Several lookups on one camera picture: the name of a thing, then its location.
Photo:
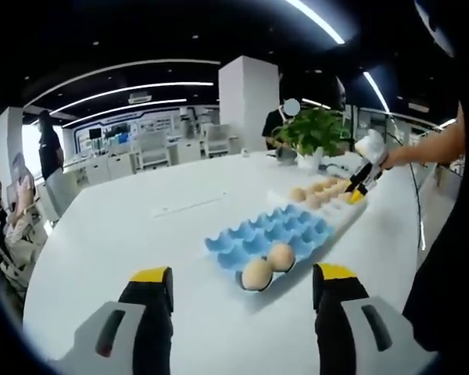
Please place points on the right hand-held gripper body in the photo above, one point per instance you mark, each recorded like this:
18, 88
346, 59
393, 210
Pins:
373, 148

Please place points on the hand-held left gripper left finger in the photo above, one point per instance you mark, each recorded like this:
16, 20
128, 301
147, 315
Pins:
148, 312

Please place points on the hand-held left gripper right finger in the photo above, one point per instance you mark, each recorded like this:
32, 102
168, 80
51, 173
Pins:
332, 320

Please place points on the single brown egg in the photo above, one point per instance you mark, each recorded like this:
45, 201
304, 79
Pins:
281, 256
256, 275

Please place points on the blue egg tray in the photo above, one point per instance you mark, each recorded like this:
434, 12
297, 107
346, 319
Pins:
258, 230

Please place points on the white plastic egg holder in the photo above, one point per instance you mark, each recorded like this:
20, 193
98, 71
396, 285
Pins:
344, 215

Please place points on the person's right hand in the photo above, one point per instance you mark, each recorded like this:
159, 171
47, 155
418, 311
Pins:
392, 161

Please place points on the ceiling light strip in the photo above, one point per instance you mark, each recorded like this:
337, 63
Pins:
160, 61
140, 102
375, 90
324, 23
160, 84

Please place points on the green potted plant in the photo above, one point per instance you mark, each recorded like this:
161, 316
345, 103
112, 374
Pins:
316, 129

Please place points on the ceiling air vent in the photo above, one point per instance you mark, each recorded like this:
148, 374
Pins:
420, 106
140, 97

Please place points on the grey device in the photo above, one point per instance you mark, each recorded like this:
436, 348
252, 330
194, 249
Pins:
286, 154

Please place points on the white table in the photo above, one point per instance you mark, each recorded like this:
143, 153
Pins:
140, 226

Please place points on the person's black shirt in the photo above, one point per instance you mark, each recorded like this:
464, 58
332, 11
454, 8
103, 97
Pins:
445, 254

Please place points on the small white object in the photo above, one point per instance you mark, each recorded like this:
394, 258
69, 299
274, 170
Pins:
245, 152

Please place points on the white square pillar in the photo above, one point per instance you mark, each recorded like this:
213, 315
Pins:
246, 97
9, 144

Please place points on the white office chair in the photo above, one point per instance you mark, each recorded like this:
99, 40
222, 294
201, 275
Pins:
219, 138
152, 150

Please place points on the white low cabinet row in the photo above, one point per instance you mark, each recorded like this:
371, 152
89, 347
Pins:
101, 168

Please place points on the black monitor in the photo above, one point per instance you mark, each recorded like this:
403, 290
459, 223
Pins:
95, 133

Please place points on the white display wall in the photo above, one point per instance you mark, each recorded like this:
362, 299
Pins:
156, 125

